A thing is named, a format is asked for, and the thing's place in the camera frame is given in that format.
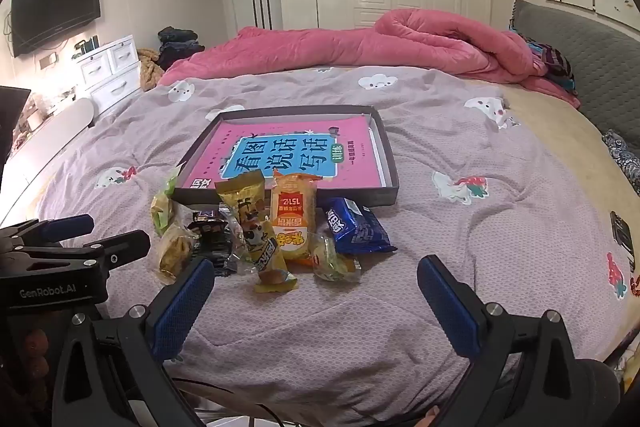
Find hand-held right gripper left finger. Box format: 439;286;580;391
52;256;216;427

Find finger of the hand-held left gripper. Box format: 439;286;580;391
14;229;152;269
0;214;96;249

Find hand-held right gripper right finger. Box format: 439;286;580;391
416;254;583;427

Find clear crispy cake packet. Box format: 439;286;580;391
157;224;198;286

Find dark green pea packet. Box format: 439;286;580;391
192;237;246;278

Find light green candy packet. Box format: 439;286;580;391
151;167;181;238

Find brown chocolate bar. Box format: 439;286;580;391
187;208;231;243

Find yellow cartoon snack packet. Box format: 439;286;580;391
215;170;300;295

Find blue cookie packet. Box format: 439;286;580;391
322;197;398;256

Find yellow-green clear snack packet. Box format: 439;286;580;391
307;232;362;284

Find grey shallow cardboard tray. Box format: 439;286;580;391
172;106;400;206

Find orange bread packet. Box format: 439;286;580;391
270;172;323;264

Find white rounded desk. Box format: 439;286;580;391
0;98;96;228

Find purple printed bed sheet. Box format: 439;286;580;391
0;66;636;427

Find white drawer cabinet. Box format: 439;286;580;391
75;35;143;118

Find brown fuzzy blanket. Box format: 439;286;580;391
137;48;163;90

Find black phone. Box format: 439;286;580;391
610;210;637;273

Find pink book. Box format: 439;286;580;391
184;117;388;190

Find beige bed sheet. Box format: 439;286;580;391
500;84;640;228

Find pile of dark clothes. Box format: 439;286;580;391
157;27;206;70

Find dark patterned pillow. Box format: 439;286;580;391
602;129;640;198

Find colourful folded clothes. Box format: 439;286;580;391
510;27;576;95

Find pink quilt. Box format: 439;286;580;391
157;8;583;108

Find grey padded headboard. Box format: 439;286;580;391
510;0;640;148

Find black wall television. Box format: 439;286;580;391
11;0;102;58

